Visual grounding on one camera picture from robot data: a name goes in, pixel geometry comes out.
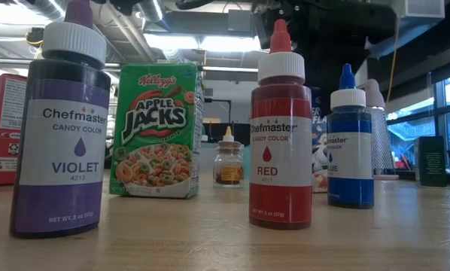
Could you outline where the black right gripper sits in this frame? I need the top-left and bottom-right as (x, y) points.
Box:
(252, 0), (398, 117)

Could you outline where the blue Frosted Flakes cereal box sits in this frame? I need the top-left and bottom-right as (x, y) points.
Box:
(310, 108), (330, 194)

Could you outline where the blue food colour bottle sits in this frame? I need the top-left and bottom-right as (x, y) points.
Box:
(326, 62), (376, 210)

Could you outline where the glass jar brown spice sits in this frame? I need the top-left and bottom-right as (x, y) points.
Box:
(212, 139), (245, 189)

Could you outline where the red food colour bottle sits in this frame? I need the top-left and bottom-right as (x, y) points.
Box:
(248, 18), (313, 231)

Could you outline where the ceiling light strip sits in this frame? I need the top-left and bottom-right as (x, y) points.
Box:
(142, 32), (262, 53)

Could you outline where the black monitor screen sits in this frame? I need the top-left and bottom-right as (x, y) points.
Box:
(201, 122), (251, 146)

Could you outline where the dark green small box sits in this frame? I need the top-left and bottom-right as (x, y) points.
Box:
(414, 135), (448, 188)

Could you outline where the green Apple Jacks cereal box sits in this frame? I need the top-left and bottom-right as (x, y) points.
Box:
(108, 62), (205, 199)

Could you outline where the violet food colour bottle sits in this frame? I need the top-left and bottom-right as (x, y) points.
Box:
(8, 0), (112, 239)

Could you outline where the black ceiling lamp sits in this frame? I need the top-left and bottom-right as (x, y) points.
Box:
(25, 26), (45, 48)

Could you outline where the red Froot Loops cereal box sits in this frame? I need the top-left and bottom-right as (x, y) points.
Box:
(0, 73), (29, 187)

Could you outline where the metal box grater pink handle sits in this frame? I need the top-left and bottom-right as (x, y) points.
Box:
(363, 78), (400, 181)

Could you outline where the silver ceiling duct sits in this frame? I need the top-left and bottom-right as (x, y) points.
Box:
(367, 0), (446, 59)

